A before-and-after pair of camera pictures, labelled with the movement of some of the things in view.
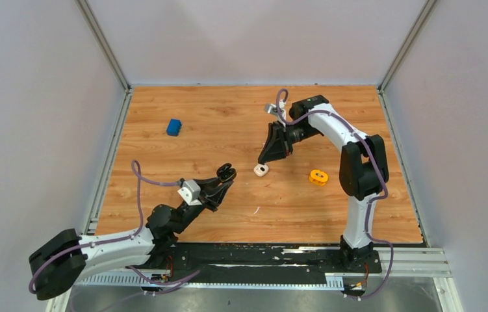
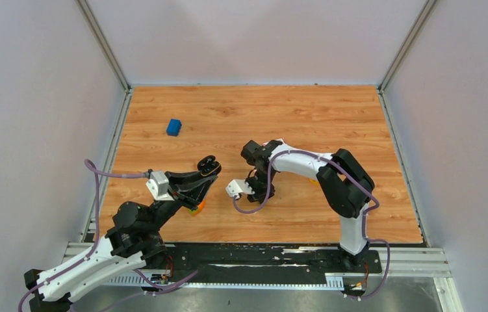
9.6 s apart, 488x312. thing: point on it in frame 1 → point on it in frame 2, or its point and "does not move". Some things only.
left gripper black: [212, 193] → [189, 188]
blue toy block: [173, 127] does not move
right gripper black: [277, 145] → [259, 195]
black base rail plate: [266, 264] does not move
